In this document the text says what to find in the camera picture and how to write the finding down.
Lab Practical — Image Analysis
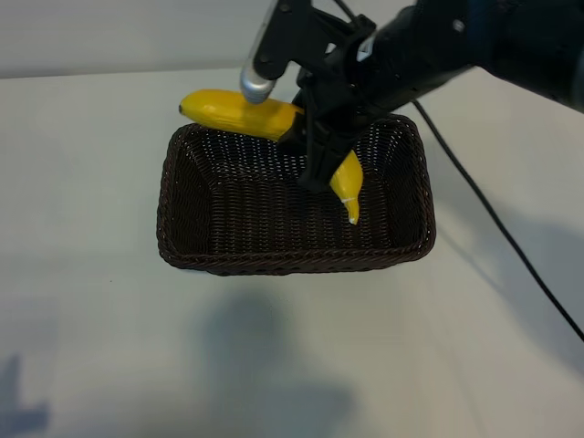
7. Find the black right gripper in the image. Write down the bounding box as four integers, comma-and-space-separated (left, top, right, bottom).
277, 31, 393, 191

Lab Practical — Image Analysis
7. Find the yellow banana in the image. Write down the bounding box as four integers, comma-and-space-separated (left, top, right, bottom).
177, 89, 365, 226

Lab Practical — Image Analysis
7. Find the dark brown wicker basket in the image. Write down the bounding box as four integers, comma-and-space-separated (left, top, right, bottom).
157, 112, 437, 277

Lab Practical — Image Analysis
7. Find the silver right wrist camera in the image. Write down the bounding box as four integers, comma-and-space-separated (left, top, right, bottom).
239, 0, 280, 104

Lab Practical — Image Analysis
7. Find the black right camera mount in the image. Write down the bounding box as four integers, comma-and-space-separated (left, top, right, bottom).
253, 0, 366, 88

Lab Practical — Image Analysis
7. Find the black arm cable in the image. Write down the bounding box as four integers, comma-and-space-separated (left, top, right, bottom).
412, 99, 584, 344

